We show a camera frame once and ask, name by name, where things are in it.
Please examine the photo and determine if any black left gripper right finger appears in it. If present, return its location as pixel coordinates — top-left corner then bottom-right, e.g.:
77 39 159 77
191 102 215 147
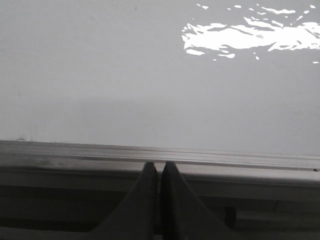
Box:
159 161 242 240

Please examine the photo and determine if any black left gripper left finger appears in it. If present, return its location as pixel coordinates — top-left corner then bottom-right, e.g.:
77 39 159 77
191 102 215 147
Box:
84 162 158 240

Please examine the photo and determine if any white whiteboard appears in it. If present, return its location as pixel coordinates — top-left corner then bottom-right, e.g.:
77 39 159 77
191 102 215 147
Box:
0 0 320 155

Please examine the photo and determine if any aluminium whiteboard tray rail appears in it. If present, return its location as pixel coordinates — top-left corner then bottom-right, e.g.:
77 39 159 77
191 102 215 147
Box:
0 140 320 202

